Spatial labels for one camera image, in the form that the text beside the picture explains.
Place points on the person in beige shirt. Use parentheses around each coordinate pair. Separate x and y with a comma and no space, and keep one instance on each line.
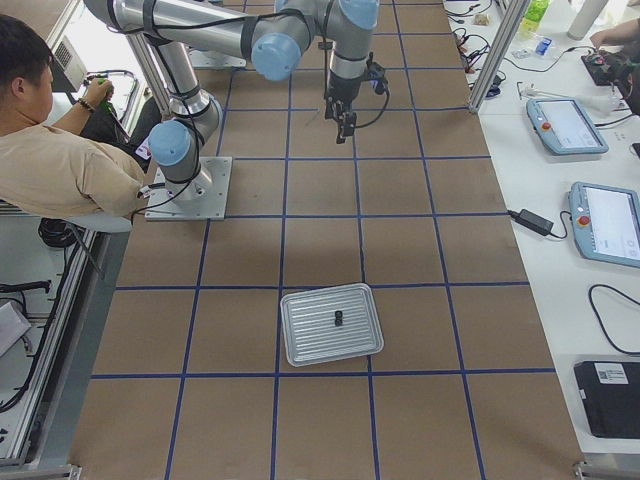
(75,166)

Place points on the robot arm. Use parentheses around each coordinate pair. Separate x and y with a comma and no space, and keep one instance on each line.
(182,36)

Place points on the white cylinder cup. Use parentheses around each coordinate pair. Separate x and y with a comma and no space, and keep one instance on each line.
(585,18)

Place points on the lower teach pendant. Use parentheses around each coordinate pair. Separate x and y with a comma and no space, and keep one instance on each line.
(605,223)

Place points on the aluminium frame post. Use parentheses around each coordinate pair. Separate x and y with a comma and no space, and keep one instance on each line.
(503,38)

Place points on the silver metal tray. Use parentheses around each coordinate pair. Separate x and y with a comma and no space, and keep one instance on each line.
(310,335)

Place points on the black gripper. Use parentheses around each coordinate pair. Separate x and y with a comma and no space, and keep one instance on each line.
(340,92)

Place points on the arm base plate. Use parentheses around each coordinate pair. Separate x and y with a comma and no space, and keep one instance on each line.
(204,198)
(212,60)

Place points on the teach pendant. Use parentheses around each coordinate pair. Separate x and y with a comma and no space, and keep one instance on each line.
(564,127)
(605,223)

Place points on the black box with label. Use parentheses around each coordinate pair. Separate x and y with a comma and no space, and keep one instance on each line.
(610,395)

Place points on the black power adapter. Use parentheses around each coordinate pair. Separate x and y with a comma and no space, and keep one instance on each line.
(532,221)

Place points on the upper teach pendant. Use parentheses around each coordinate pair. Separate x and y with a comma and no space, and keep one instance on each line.
(564,127)

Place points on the green bottle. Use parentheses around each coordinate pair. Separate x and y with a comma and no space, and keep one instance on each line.
(533,16)

